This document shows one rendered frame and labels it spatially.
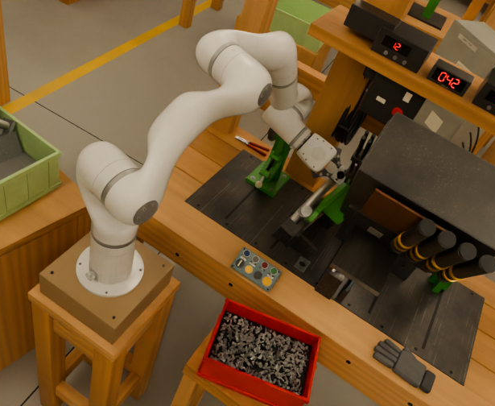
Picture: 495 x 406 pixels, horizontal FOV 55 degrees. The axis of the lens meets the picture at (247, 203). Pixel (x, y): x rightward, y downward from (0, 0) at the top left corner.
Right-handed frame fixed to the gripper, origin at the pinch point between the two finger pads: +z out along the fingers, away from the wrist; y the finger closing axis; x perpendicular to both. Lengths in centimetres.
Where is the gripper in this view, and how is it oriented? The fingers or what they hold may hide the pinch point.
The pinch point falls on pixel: (338, 174)
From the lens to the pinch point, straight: 161.2
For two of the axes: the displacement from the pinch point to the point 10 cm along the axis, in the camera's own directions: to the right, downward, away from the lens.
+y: 6.9, -7.3, -0.2
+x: 0.2, -0.1, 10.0
